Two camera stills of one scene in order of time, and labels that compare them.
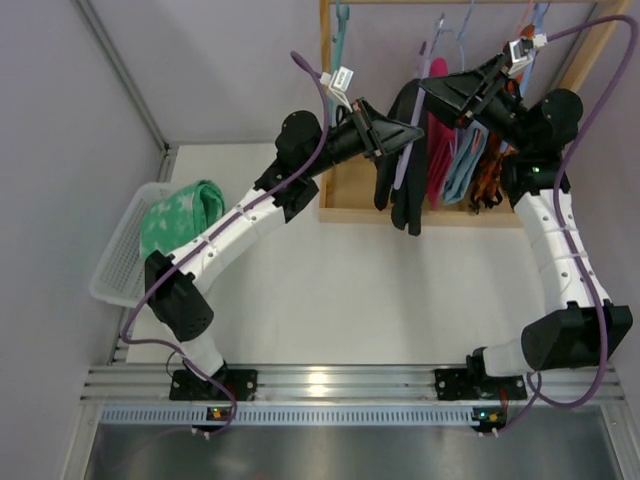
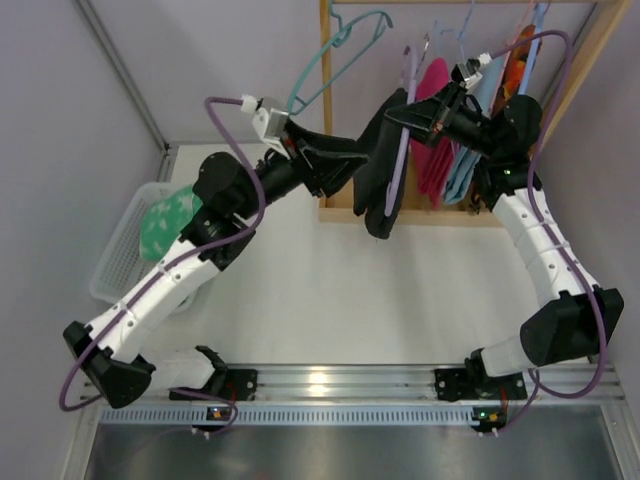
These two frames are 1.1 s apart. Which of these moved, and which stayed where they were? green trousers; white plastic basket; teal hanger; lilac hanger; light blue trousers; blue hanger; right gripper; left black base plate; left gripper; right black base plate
Moved: teal hanger; lilac hanger; right gripper; left gripper
Stayed: right black base plate; green trousers; blue hanger; white plastic basket; light blue trousers; left black base plate
